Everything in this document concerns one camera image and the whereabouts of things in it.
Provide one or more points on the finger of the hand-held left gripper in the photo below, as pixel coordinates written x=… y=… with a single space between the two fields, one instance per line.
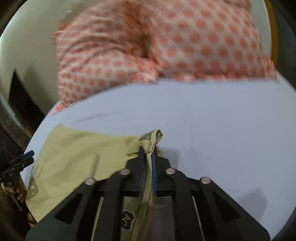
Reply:
x=26 y=161
x=27 y=153

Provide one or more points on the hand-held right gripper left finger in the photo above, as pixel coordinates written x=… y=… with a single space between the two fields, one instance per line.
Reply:
x=141 y=166

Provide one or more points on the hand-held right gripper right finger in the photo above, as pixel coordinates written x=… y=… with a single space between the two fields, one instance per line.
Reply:
x=154 y=176

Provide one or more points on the khaki pants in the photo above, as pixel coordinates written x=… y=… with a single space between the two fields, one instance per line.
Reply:
x=69 y=157

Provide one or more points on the person's left hand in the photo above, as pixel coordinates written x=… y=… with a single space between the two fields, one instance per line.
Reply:
x=21 y=188

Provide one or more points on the pink dotted white blanket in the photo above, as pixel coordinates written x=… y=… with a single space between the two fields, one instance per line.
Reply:
x=161 y=46

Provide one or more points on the yellow strip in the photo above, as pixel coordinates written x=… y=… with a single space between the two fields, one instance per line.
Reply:
x=271 y=27

